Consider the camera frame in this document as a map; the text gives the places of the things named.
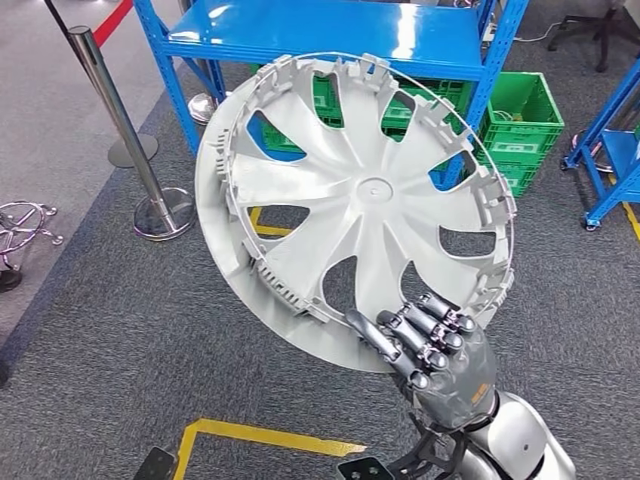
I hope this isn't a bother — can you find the yellow floor tape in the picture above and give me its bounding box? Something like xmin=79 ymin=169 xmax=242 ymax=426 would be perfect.
xmin=606 ymin=172 xmax=640 ymax=243
xmin=172 ymin=417 xmax=368 ymax=480
xmin=248 ymin=206 xmax=294 ymax=240

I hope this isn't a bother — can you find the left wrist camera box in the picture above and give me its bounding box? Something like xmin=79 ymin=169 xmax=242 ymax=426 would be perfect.
xmin=132 ymin=446 xmax=179 ymax=480

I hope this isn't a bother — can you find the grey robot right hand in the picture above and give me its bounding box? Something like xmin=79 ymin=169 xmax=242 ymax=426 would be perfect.
xmin=345 ymin=291 xmax=500 ymax=433

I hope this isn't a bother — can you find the grey plastic wheel hubcap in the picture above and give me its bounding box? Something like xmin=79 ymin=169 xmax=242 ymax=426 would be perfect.
xmin=193 ymin=51 xmax=517 ymax=374

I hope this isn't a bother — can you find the red barrier belt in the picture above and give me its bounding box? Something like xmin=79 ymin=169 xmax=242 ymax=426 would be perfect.
xmin=92 ymin=0 xmax=135 ymax=49

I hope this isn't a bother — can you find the blue metal shelf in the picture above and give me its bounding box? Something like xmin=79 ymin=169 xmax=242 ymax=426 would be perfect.
xmin=559 ymin=56 xmax=640 ymax=232
xmin=132 ymin=0 xmax=531 ymax=193

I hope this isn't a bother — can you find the chrome stanchion post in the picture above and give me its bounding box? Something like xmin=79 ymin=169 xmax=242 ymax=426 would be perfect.
xmin=67 ymin=25 xmax=197 ymax=242
xmin=177 ymin=0 xmax=220 ymax=127

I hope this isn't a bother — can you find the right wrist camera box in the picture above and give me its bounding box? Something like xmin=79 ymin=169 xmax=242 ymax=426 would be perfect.
xmin=336 ymin=457 xmax=396 ymax=480

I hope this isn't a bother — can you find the green plastic crate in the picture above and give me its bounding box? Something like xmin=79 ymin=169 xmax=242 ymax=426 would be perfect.
xmin=260 ymin=71 xmax=475 ymax=155
xmin=475 ymin=71 xmax=566 ymax=199

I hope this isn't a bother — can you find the stanchion with dull grey base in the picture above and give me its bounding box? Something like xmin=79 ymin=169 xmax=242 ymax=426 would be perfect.
xmin=44 ymin=0 xmax=160 ymax=170

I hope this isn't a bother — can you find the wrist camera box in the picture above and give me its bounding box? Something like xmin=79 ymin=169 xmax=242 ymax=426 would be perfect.
xmin=132 ymin=446 xmax=179 ymax=480
xmin=336 ymin=457 xmax=396 ymax=480

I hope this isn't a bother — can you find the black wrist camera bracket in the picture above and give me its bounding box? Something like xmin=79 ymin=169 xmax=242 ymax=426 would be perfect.
xmin=387 ymin=413 xmax=484 ymax=480

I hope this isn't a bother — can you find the chrome stool base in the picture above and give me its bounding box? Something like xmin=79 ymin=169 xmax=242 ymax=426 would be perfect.
xmin=0 ymin=200 xmax=65 ymax=254

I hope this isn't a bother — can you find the black office chair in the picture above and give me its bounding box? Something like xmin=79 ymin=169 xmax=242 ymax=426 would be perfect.
xmin=546 ymin=5 xmax=640 ymax=74

